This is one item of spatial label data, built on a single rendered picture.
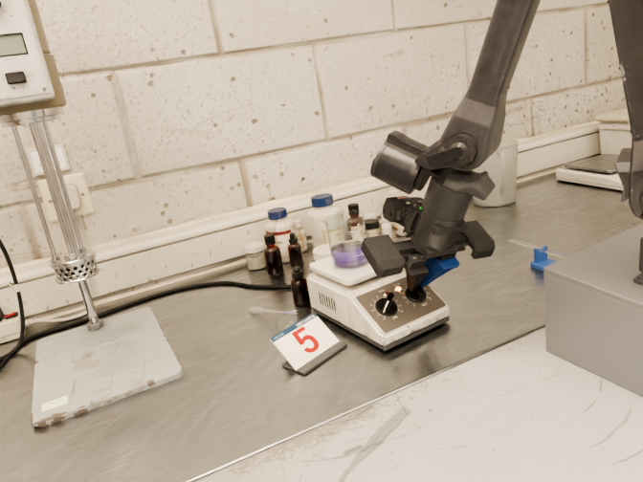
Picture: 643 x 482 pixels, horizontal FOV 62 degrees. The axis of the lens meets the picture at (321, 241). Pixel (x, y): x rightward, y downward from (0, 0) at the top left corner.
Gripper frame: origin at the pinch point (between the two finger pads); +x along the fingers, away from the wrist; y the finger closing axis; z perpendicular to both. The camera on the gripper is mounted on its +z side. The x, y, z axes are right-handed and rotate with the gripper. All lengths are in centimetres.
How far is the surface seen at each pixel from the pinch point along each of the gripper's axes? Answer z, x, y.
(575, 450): -31.2, -7.4, 1.9
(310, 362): -5.0, 8.8, 17.7
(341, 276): 5.1, 3.9, 9.7
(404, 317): -4.4, 4.0, 3.8
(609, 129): 50, 15, -95
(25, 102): 27, -15, 48
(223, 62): 65, -1, 13
